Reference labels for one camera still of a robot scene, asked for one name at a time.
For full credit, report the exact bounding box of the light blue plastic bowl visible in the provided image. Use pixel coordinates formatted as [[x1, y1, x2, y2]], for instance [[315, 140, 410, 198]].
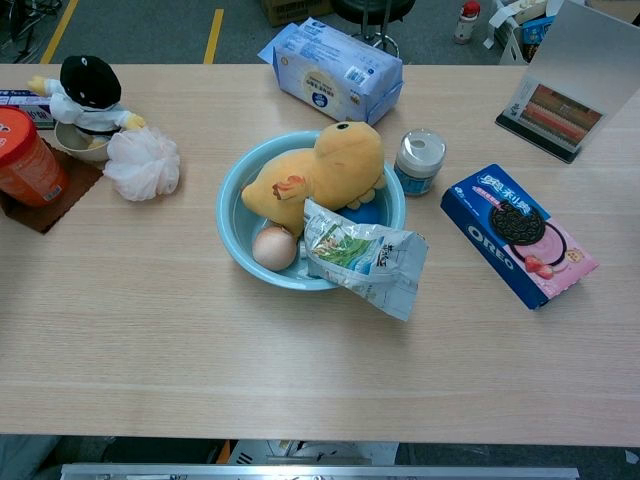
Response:
[[215, 130, 407, 292]]

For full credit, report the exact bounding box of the pink white bath pouf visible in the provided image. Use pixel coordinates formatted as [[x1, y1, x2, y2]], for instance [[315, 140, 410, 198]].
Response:
[[102, 126, 182, 203]]

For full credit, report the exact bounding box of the blue pink Oreo box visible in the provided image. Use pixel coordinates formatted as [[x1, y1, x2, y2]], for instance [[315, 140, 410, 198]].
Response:
[[440, 163, 600, 311]]

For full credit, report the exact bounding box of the orange lidded canister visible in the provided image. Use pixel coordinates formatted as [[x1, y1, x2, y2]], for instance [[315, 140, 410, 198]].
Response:
[[0, 105, 70, 208]]

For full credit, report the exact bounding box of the white snack bag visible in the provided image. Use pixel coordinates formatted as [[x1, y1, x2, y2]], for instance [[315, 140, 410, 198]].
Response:
[[302, 197, 430, 322]]

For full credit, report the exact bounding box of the yellow plush duck toy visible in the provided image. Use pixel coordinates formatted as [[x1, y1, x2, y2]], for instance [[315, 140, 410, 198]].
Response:
[[241, 121, 389, 237]]

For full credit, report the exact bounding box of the black headed plush doll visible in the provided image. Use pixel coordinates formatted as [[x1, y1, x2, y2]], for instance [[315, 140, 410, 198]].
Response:
[[27, 54, 147, 150]]

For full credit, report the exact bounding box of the clear lidded plastic jar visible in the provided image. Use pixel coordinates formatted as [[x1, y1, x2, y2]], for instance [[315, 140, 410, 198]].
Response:
[[393, 128, 447, 197]]

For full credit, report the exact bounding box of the flat white purple box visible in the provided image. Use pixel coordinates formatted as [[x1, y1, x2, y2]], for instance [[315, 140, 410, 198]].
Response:
[[0, 89, 56, 130]]

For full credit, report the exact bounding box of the brown cardboard box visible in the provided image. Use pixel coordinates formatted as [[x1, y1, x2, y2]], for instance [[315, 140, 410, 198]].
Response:
[[258, 0, 334, 27]]

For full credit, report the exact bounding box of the white open carton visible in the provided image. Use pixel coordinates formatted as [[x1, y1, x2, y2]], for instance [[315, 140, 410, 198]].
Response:
[[483, 0, 566, 65]]

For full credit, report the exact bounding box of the brown egg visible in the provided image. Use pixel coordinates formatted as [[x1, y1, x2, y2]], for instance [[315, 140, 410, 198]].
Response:
[[251, 224, 297, 272]]

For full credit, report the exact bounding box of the brown scalloped mat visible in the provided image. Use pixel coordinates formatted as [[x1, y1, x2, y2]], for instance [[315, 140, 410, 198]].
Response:
[[0, 138, 105, 235]]

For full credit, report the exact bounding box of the black stool with metal legs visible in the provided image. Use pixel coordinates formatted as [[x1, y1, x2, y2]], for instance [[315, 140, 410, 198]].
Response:
[[330, 0, 416, 60]]

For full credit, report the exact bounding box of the blue white tissue pack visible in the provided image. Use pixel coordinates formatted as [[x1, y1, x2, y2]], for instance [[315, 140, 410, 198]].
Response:
[[257, 17, 404, 126]]

